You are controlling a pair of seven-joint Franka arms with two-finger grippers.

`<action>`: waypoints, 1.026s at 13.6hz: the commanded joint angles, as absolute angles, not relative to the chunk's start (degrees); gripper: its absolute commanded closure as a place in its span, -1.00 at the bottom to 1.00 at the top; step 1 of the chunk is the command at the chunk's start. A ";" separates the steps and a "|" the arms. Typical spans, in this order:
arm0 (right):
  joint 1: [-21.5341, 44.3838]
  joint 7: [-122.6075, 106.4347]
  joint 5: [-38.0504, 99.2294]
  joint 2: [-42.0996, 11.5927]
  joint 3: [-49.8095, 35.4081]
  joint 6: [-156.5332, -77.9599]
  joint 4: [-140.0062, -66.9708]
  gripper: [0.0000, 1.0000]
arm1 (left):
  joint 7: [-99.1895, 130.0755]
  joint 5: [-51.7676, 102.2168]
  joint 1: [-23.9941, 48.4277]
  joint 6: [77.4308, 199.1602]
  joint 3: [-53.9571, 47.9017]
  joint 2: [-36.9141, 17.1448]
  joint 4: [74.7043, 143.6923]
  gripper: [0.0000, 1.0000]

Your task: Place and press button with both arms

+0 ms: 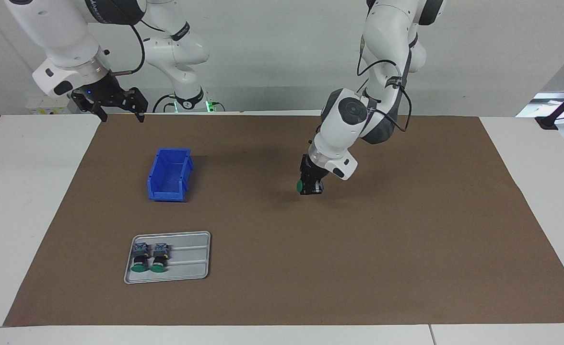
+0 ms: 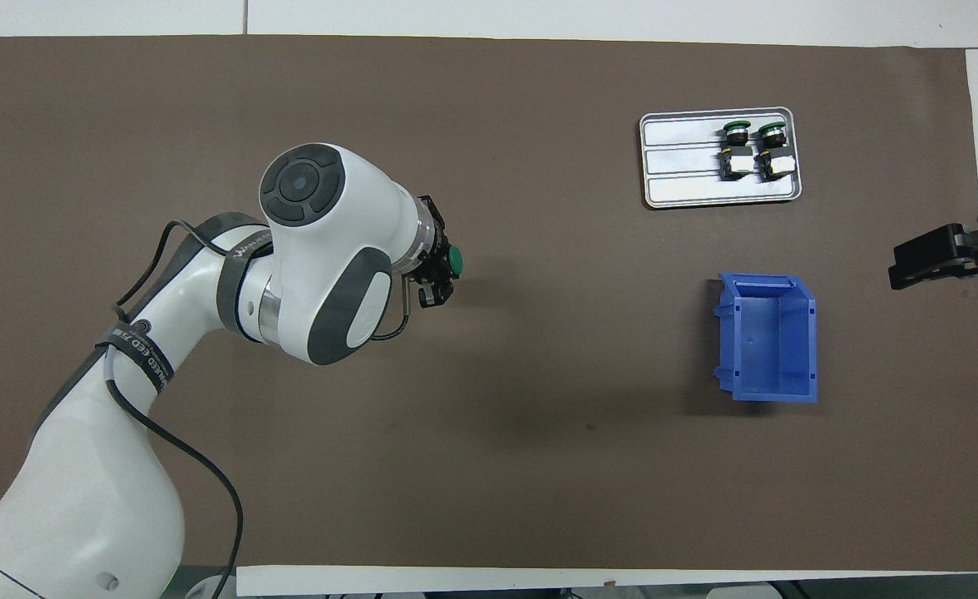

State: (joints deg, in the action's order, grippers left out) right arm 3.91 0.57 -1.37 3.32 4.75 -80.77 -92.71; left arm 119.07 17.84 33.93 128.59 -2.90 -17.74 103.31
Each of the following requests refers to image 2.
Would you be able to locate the green mushroom push button switch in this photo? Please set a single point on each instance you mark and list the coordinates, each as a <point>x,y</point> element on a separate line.
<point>738,164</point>
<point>778,165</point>
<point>454,262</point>

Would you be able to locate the silver metal tray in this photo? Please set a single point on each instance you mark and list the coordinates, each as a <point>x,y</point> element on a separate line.
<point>680,166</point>

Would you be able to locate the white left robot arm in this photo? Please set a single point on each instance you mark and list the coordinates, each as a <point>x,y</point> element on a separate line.
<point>323,249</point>

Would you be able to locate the brown table mat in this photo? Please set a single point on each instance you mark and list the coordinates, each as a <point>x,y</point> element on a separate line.
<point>539,457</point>

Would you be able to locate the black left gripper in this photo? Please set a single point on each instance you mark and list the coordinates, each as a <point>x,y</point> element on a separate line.
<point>433,264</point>

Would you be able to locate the blue plastic storage bin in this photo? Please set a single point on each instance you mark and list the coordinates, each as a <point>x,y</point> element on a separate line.
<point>768,341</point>

